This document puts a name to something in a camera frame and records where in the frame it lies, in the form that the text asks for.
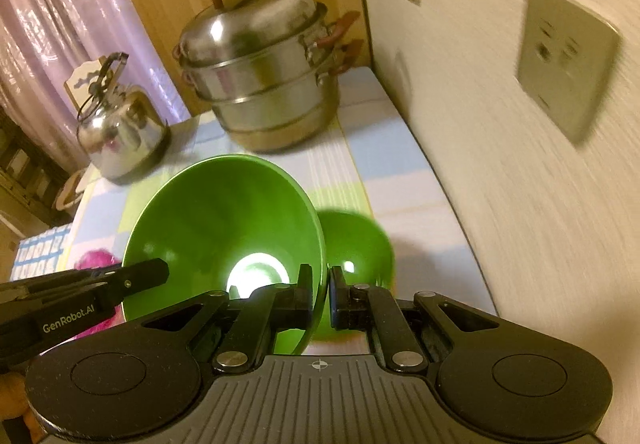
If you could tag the blue white checkered bedding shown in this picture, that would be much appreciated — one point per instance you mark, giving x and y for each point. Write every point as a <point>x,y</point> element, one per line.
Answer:
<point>38,255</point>

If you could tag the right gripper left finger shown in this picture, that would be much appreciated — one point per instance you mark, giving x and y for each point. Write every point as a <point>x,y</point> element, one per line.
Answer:
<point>268,310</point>

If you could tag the green bowl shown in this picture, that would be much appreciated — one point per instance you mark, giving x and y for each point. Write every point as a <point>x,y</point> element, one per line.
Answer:
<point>232,223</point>
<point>359,246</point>

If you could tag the stainless steel kettle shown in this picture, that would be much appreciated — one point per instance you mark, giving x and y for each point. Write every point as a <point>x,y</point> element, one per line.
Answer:
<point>118,127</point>

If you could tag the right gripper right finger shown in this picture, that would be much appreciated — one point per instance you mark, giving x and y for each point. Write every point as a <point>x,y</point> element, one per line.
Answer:
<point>385,320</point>

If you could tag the single wall socket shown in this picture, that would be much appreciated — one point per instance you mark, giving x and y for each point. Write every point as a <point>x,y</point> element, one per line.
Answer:
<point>567,56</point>

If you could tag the purple curtain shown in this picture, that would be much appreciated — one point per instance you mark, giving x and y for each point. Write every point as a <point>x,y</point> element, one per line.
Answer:
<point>44,41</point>

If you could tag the stainless steel steamer pot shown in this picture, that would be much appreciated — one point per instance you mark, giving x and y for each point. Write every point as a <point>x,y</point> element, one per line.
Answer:
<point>268,68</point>

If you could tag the checkered tablecloth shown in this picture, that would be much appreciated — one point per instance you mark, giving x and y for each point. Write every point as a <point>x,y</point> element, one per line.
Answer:
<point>366,161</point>

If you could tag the dark folding rack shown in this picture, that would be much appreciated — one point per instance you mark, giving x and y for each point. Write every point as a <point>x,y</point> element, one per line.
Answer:
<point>30,176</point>

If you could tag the person's left hand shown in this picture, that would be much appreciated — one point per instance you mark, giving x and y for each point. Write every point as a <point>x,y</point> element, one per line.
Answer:
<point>14,404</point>

